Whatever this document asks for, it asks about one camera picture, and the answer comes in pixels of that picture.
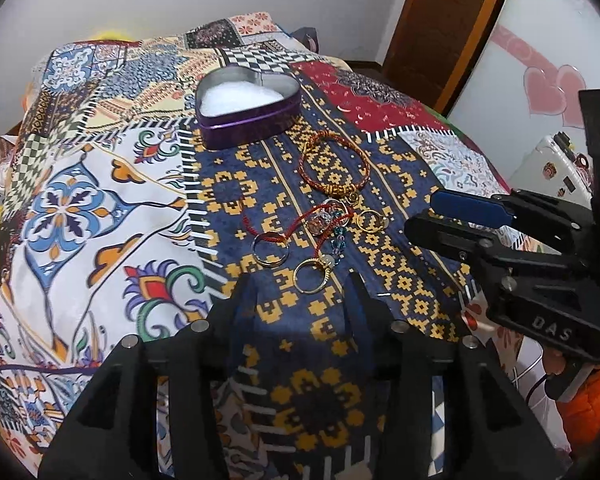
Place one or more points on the dark blue bag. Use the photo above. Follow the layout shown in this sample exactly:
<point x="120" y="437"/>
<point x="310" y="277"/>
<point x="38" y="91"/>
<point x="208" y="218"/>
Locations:
<point x="307" y="36"/>

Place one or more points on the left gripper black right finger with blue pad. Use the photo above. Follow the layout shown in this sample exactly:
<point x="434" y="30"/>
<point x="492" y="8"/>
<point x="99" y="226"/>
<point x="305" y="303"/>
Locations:
<point x="489" y="432"/>

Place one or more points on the brown wooden room door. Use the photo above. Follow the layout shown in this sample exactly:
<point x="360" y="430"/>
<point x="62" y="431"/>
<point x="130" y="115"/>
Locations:
<point x="435" y="46"/>

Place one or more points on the orange sleeve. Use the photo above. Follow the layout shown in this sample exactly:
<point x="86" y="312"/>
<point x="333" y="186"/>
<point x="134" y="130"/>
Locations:
<point x="581" y="416"/>

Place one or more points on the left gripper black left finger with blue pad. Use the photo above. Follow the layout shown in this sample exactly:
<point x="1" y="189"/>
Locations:
<point x="111" y="430"/>

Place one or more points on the white sliding door hearts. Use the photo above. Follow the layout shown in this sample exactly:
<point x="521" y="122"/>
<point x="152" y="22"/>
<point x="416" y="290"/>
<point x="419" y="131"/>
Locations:
<point x="526" y="81"/>

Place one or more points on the white suitcase with stickers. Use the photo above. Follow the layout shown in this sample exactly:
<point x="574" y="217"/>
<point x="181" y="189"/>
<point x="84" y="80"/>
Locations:
<point x="554" y="168"/>

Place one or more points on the colourful patchwork bedspread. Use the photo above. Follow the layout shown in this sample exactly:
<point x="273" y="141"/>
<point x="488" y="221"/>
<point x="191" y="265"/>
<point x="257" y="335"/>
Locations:
<point x="117" y="220"/>

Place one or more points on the yellow curved tube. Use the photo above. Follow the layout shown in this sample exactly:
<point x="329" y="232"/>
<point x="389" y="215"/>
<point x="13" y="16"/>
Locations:
<point x="113" y="35"/>

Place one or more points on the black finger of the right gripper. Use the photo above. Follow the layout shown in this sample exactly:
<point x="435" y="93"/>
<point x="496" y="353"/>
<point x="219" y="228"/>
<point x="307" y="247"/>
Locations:
<point x="482" y="250"/>

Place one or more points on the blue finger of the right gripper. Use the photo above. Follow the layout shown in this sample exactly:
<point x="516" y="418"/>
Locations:
<point x="475" y="208"/>

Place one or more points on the purple heart-shaped tin box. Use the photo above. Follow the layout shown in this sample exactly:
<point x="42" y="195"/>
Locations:
<point x="236" y="105"/>

